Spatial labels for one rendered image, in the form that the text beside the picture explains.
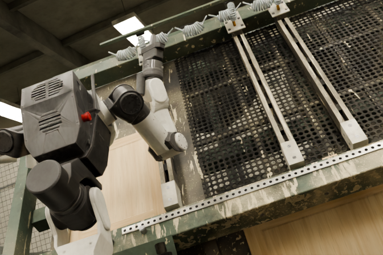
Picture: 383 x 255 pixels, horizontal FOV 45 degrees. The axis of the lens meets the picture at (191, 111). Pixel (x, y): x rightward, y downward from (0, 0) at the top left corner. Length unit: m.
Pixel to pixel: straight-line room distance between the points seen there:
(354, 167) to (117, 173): 1.05
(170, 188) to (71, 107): 0.59
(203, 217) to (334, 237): 0.56
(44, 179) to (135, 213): 0.69
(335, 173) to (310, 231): 0.32
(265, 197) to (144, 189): 0.56
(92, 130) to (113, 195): 0.57
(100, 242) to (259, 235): 0.79
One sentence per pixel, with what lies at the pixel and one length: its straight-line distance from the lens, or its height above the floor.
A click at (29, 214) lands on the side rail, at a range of 2.38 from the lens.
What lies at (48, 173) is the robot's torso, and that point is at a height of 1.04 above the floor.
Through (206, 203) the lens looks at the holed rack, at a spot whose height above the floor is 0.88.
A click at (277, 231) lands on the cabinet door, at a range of 2.04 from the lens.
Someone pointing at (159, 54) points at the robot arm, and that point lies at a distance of 1.99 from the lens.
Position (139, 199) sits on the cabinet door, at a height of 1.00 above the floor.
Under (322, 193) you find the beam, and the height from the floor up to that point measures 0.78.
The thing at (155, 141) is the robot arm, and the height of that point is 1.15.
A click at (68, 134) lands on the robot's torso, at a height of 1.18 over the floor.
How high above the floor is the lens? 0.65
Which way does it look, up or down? 18 degrees up
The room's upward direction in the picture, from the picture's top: 18 degrees counter-clockwise
